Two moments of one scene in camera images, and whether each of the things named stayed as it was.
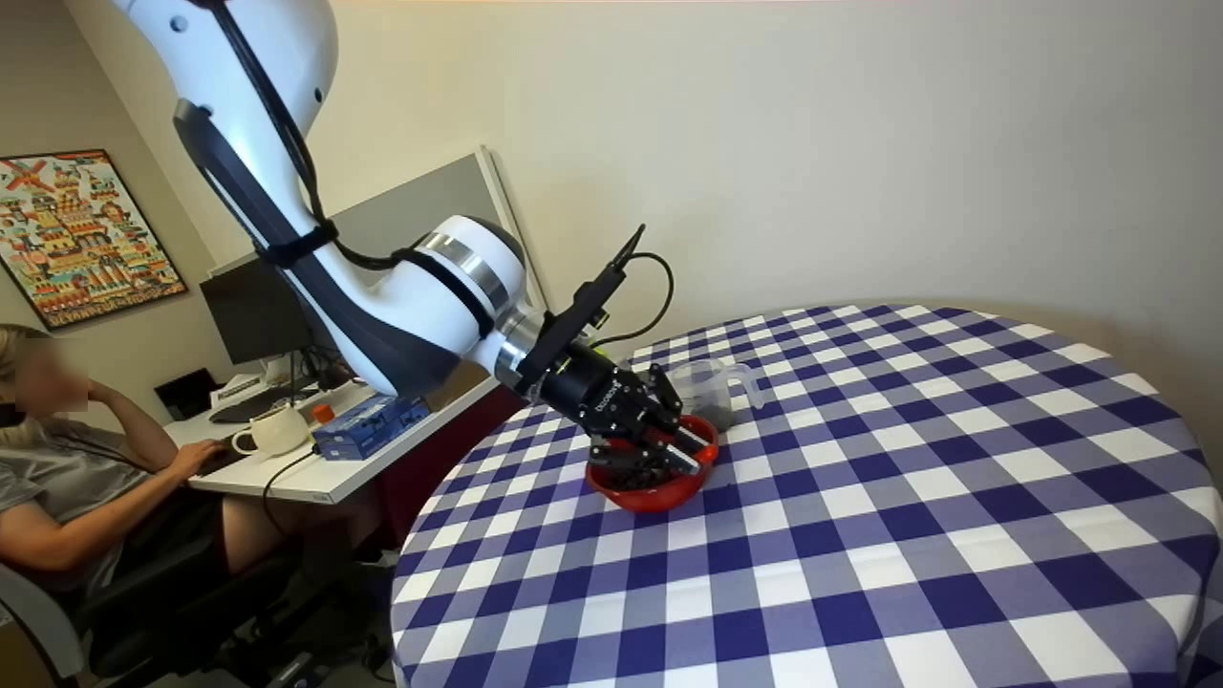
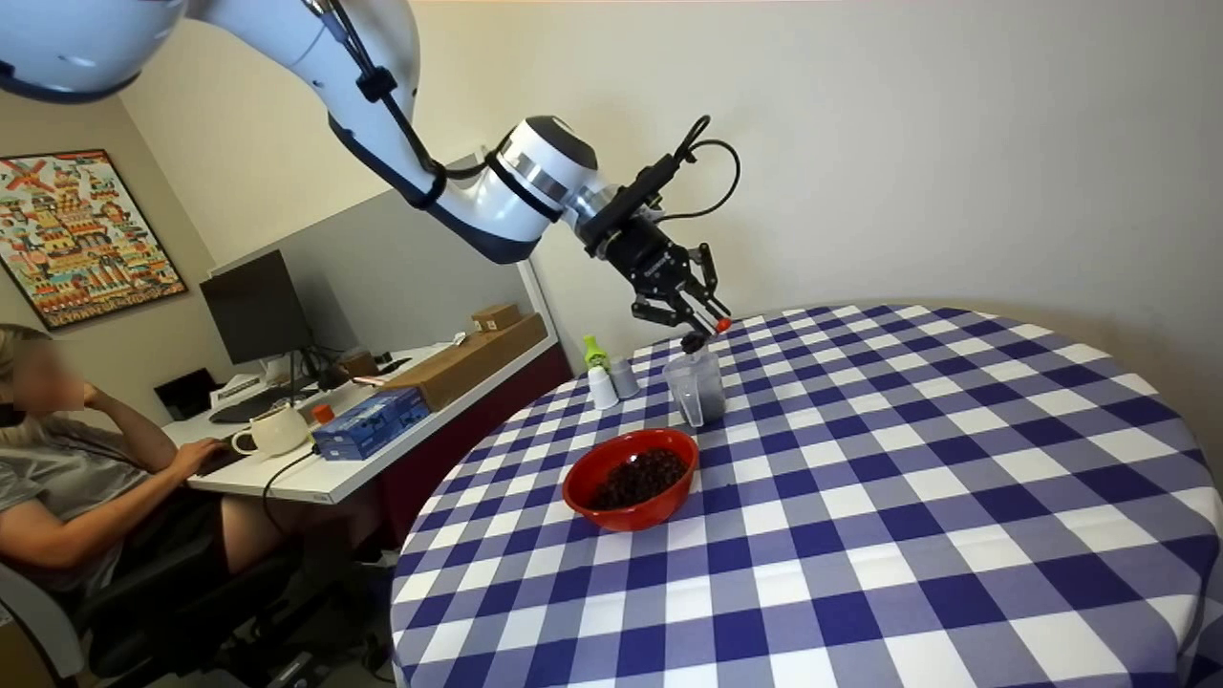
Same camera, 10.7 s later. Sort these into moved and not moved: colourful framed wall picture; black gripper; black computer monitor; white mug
Moved: black gripper
Not moved: black computer monitor; white mug; colourful framed wall picture
